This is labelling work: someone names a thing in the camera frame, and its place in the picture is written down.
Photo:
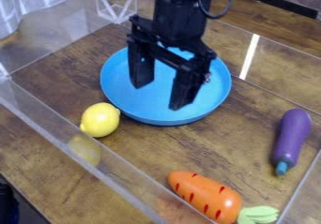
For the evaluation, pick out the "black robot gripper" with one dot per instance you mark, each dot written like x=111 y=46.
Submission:
x=171 y=38

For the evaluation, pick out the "orange toy carrot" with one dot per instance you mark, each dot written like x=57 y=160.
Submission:
x=217 y=201

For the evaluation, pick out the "blue round plate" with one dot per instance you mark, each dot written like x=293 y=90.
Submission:
x=147 y=104

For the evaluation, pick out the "yellow toy lemon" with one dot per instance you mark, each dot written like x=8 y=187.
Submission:
x=100 y=120

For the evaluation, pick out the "purple toy eggplant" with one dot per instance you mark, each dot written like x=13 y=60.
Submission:
x=294 y=130

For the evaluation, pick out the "clear acrylic corner bracket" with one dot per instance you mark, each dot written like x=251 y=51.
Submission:
x=115 y=13

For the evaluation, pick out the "clear acrylic enclosure wall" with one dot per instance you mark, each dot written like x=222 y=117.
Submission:
x=110 y=181

